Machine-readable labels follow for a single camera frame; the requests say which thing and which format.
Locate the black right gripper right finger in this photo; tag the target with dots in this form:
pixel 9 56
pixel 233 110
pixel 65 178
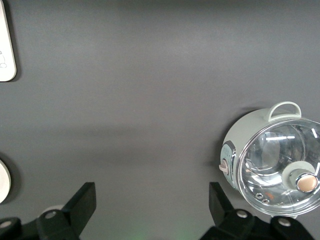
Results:
pixel 222 210

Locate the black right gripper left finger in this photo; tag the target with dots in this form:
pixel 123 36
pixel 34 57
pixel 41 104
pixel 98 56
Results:
pixel 75 210

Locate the round cream plate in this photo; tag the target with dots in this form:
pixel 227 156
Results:
pixel 3 181

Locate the cream rectangular tray rabbit print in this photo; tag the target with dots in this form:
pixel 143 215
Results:
pixel 6 37

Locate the glass pot lid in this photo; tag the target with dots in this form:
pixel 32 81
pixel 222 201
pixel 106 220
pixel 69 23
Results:
pixel 275 162

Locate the pale green electric cooking pot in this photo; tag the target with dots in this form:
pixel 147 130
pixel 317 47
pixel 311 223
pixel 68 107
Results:
pixel 240 132

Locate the dark grey table cover mat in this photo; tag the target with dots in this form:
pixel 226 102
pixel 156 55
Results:
pixel 150 100

